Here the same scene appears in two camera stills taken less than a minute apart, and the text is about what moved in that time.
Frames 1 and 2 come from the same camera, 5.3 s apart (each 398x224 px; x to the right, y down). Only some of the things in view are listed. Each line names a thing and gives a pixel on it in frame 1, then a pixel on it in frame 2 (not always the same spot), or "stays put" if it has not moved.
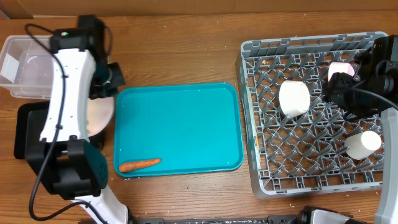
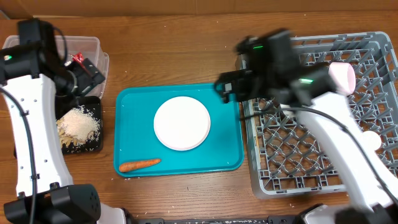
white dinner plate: (99, 111) to (181, 123)
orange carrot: (135, 165) stays put
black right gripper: (336, 94) to (249, 80)
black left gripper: (118, 80) to (91, 76)
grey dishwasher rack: (305, 154) stays put
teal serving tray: (192, 127) stays put
